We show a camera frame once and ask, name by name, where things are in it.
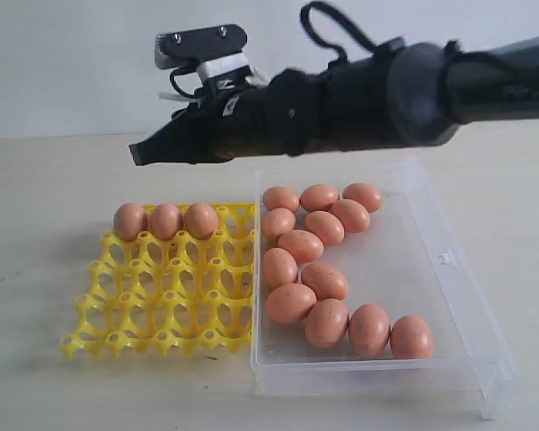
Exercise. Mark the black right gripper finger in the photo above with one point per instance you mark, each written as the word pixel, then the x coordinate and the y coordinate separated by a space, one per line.
pixel 170 144

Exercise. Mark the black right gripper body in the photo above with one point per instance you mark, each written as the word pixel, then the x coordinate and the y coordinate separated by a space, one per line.
pixel 231 126

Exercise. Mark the brown egg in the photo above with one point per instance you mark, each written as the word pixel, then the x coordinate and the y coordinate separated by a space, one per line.
pixel 412 338
pixel 281 197
pixel 319 197
pixel 304 246
pixel 368 195
pixel 290 303
pixel 129 221
pixel 326 324
pixel 279 268
pixel 201 220
pixel 352 215
pixel 165 221
pixel 369 329
pixel 326 281

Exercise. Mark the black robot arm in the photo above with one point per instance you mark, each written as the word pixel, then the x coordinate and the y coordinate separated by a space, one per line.
pixel 400 97

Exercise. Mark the brown egg second row left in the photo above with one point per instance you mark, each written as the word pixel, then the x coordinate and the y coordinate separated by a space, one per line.
pixel 277 222

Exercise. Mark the brown egg second row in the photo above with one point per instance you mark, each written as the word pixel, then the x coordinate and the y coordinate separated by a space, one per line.
pixel 277 222
pixel 326 226

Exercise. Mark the brown egg second row middle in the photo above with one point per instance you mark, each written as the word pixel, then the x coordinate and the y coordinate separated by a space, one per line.
pixel 326 226

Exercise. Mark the yellow plastic egg tray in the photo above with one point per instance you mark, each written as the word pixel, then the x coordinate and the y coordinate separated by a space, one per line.
pixel 182 294

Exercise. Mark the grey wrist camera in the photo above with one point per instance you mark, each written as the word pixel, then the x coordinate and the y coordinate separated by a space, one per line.
pixel 215 54

